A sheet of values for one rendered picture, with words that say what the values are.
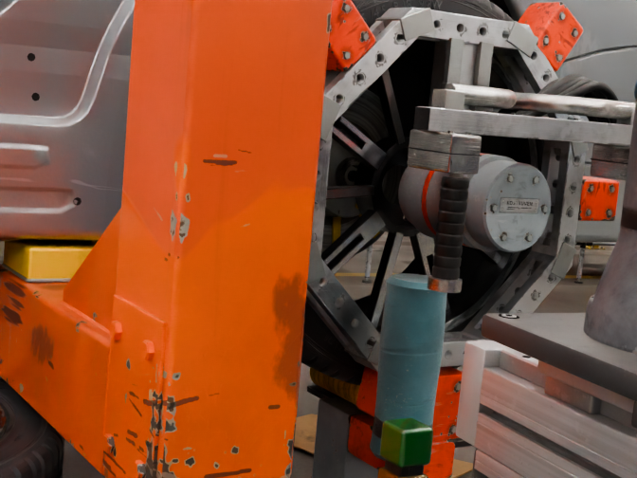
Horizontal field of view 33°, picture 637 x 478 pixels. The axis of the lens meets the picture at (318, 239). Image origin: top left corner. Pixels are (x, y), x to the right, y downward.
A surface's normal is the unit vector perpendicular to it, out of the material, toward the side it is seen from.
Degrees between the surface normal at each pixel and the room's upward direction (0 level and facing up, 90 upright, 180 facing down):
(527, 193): 90
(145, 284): 90
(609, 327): 90
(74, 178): 90
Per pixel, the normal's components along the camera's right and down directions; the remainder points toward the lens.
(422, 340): 0.22, 0.14
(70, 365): -0.85, 0.00
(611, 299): -0.88, -0.33
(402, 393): -0.23, 0.15
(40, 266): 0.53, 0.15
